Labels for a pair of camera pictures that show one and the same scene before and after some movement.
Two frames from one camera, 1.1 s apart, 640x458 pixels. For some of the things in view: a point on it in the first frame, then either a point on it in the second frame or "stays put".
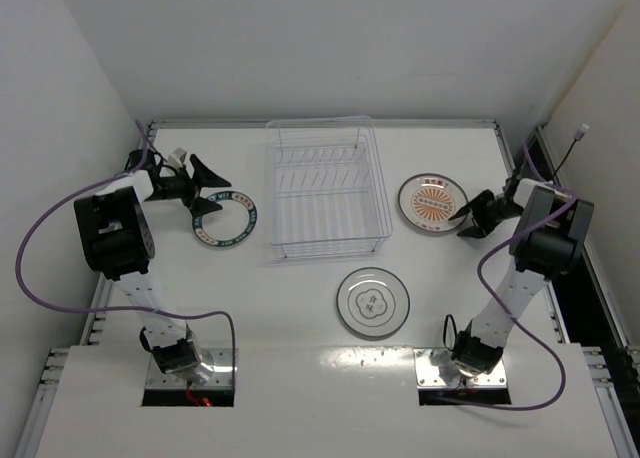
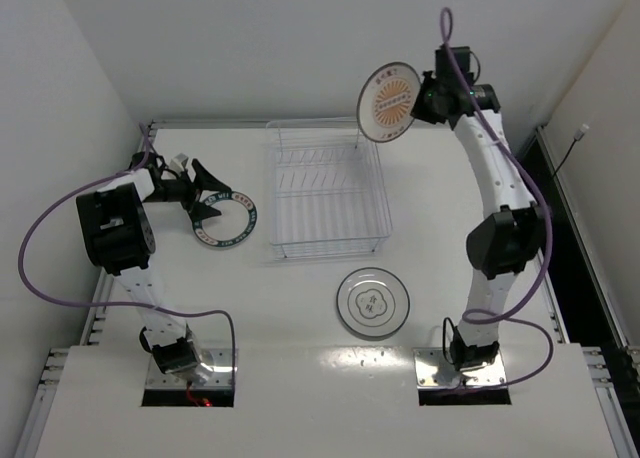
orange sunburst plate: [426, 202] → [384, 103]
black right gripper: [478, 213] → [427, 98]
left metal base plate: [222, 377] stays put
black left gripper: [191, 187] stays put
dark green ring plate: [201, 233] stays put
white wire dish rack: [328, 193] stays put
